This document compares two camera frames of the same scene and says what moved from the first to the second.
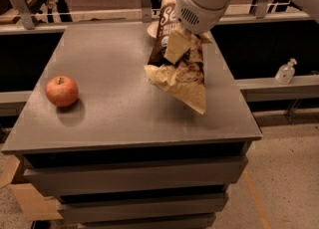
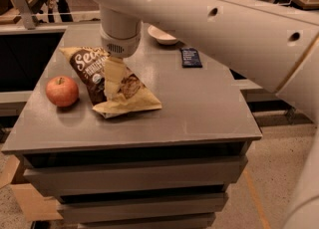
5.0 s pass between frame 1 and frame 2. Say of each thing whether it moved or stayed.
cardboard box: stayed
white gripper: moved
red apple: stayed
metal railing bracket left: stayed
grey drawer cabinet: stayed
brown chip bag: moved
